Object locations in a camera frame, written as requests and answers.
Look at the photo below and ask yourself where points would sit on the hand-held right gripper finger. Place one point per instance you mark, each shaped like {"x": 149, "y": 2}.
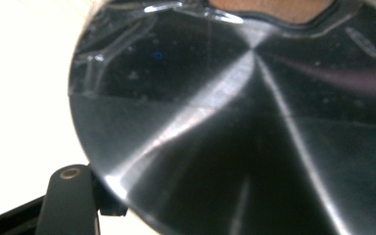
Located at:
{"x": 67, "y": 205}

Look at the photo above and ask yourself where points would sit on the brown jar with silver lid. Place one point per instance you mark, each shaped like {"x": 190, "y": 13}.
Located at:
{"x": 228, "y": 124}

